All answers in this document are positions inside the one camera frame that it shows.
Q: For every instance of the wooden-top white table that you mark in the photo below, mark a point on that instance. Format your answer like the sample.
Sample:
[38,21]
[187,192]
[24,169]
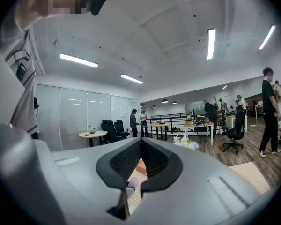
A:
[230,118]
[201,126]

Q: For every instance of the black metal railing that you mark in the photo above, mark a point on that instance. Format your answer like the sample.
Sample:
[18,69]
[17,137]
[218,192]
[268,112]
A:
[193,115]

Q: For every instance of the person's head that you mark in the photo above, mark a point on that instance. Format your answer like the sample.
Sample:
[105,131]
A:
[37,6]

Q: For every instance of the person's grey shirt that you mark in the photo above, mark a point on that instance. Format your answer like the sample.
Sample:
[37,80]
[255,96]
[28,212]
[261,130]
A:
[29,107]

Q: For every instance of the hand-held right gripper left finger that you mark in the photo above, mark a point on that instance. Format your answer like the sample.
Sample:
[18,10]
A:
[84,172]

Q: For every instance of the ceiling tube light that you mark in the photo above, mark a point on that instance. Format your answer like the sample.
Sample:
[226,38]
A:
[224,87]
[78,60]
[267,37]
[131,78]
[211,43]

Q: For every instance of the round wooden table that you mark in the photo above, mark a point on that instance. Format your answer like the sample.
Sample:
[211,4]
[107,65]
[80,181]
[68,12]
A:
[160,125]

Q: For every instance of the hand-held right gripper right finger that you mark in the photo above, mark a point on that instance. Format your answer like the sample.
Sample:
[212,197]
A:
[196,184]

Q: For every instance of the brown coat rack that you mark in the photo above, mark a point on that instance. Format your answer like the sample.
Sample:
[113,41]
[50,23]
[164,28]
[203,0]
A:
[216,102]

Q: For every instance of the white desk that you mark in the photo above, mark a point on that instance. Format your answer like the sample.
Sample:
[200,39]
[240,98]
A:
[258,105]

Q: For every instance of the orange box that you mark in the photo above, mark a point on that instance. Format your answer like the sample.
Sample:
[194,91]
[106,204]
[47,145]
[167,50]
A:
[141,167]

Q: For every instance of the black head camera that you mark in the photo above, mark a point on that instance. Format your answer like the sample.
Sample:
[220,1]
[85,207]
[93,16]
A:
[98,3]

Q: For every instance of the black office chair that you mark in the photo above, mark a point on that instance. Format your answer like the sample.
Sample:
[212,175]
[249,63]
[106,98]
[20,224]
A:
[119,125]
[238,123]
[106,128]

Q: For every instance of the black green helmet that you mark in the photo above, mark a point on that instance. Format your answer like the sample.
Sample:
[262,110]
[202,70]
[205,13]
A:
[200,121]

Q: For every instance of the round white table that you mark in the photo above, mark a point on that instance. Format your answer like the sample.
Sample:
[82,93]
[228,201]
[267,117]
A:
[92,133]

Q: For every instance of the white wall notice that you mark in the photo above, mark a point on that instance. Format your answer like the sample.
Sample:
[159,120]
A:
[122,112]

